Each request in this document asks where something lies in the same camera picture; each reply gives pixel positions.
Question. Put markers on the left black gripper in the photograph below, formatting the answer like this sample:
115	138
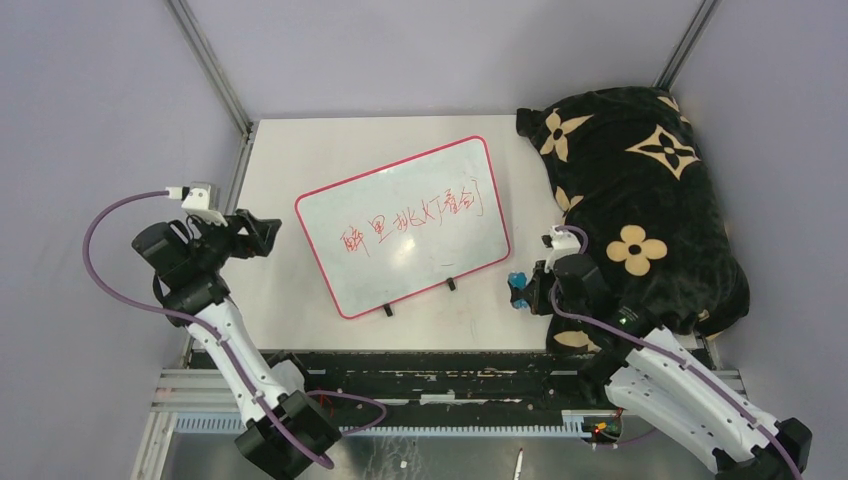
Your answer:
265	230

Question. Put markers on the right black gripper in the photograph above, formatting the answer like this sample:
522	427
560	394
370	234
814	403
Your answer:
534	287

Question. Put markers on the blue whiteboard eraser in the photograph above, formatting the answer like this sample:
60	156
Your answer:
517	282

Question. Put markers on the red framed whiteboard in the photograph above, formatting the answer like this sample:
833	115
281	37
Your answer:
415	224

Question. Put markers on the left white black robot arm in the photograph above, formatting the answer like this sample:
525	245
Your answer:
285	430

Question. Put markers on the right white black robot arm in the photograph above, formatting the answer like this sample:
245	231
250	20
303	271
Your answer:
642	368

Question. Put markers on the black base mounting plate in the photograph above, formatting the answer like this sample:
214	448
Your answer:
447	389

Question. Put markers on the black floral plush blanket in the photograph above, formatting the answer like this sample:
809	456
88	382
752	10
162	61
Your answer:
624	167

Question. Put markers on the white marker pen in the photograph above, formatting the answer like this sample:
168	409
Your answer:
518	465

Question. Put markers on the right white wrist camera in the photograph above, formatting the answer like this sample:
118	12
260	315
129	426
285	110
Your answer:
561	238

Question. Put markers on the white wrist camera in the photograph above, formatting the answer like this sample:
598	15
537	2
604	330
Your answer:
561	238
202	203

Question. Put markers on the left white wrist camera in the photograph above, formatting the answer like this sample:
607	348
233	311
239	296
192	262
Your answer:
202	203

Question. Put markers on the left aluminium corner post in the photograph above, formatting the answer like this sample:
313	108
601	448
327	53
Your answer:
218	80

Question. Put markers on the aluminium corner post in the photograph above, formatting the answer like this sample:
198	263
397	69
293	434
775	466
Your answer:
684	47
218	80

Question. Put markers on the aluminium frame rails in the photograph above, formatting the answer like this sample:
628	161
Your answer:
205	391

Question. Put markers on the blue toothed cable duct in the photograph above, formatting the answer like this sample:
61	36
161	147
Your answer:
231	424

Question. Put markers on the right aluminium corner post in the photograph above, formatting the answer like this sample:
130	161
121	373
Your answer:
684	47

